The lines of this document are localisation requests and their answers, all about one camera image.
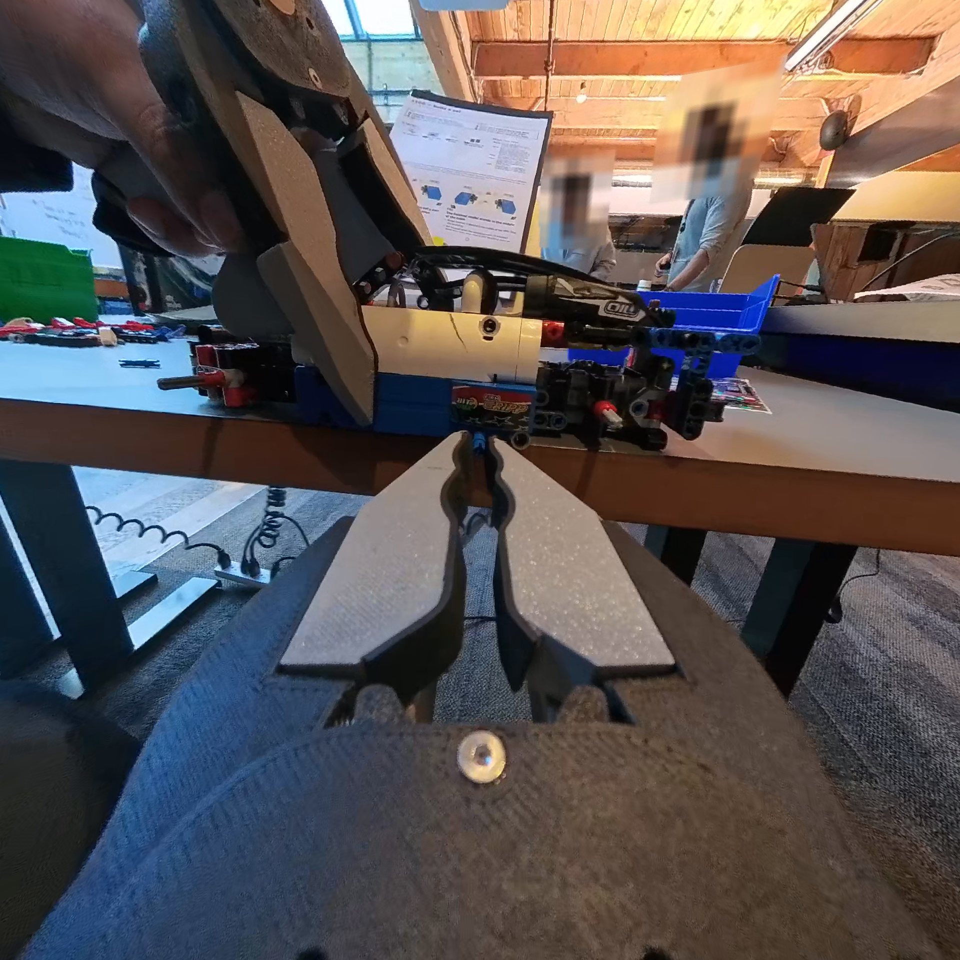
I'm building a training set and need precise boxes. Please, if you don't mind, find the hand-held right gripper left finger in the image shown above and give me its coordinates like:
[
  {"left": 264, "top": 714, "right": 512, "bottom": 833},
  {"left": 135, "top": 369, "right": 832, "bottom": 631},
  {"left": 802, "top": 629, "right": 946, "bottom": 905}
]
[{"left": 279, "top": 432, "right": 468, "bottom": 699}]

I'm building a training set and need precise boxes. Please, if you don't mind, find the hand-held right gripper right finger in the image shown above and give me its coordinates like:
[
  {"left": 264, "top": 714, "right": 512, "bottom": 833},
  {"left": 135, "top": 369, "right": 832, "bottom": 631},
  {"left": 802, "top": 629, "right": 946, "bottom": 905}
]
[{"left": 489, "top": 439, "right": 678, "bottom": 693}]

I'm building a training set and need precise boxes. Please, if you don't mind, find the brown cardboard panel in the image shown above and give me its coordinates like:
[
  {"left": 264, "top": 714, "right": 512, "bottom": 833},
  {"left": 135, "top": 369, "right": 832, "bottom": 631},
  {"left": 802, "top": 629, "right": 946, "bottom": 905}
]
[{"left": 720, "top": 243, "right": 819, "bottom": 298}]

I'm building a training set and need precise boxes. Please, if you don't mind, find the white paper sheet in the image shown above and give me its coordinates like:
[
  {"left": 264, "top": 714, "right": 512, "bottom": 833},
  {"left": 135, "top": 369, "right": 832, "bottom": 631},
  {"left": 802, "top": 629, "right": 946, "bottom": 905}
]
[{"left": 855, "top": 273, "right": 960, "bottom": 304}]

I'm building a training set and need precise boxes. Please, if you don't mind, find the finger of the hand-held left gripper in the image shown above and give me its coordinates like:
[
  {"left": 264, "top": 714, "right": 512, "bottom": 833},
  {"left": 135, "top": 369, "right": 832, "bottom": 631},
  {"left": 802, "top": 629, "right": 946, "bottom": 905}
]
[
  {"left": 311, "top": 97, "right": 438, "bottom": 291},
  {"left": 234, "top": 91, "right": 378, "bottom": 429}
]

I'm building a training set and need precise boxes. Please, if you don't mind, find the green storage bin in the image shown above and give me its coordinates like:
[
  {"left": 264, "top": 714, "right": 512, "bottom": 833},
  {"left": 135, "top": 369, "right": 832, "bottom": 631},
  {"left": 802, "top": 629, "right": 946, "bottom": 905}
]
[{"left": 0, "top": 236, "right": 99, "bottom": 324}]

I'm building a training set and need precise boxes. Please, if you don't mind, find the person's left hand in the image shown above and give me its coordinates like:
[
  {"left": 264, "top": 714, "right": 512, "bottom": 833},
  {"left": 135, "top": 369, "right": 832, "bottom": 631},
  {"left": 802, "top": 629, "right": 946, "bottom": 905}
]
[{"left": 0, "top": 0, "right": 243, "bottom": 258}]

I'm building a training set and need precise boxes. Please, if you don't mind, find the black coiled cable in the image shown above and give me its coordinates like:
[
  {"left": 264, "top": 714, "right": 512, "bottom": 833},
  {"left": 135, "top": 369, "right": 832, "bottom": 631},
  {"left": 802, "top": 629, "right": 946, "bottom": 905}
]
[
  {"left": 240, "top": 487, "right": 313, "bottom": 580},
  {"left": 82, "top": 506, "right": 235, "bottom": 573}
]

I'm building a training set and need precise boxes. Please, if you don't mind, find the printed instruction sheet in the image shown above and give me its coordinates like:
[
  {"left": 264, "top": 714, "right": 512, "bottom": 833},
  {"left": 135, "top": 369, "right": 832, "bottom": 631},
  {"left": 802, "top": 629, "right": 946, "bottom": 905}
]
[{"left": 390, "top": 91, "right": 553, "bottom": 256}]

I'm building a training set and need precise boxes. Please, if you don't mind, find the toy brick car model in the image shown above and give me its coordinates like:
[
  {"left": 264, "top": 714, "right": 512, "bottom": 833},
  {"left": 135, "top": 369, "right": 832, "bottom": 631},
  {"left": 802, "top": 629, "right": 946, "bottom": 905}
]
[{"left": 157, "top": 247, "right": 762, "bottom": 453}]

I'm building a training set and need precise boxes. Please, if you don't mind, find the pile of toy bricks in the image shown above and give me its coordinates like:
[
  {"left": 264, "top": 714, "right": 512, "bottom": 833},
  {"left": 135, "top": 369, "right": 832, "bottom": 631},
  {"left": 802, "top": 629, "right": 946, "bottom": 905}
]
[{"left": 0, "top": 315, "right": 198, "bottom": 350}]

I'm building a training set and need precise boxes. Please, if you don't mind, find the ceiling tube lamp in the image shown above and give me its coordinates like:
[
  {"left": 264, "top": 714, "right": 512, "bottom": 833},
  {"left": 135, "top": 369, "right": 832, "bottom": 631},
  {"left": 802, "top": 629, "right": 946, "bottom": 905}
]
[{"left": 783, "top": 0, "right": 888, "bottom": 73}]

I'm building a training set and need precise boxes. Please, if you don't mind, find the holographic sticker sheet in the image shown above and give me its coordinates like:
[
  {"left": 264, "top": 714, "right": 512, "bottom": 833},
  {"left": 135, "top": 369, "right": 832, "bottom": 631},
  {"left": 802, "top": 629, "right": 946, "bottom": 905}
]
[{"left": 671, "top": 377, "right": 772, "bottom": 415}]

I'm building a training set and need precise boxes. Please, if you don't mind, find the blue storage bin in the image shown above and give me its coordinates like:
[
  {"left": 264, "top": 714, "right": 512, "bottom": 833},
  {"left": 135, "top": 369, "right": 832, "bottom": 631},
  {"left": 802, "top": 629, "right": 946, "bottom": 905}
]
[{"left": 567, "top": 273, "right": 781, "bottom": 380}]

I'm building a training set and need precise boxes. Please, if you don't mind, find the black folding panel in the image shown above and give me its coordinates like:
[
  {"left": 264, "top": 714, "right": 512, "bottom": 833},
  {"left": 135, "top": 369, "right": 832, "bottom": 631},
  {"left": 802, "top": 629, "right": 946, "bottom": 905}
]
[{"left": 742, "top": 187, "right": 856, "bottom": 249}]

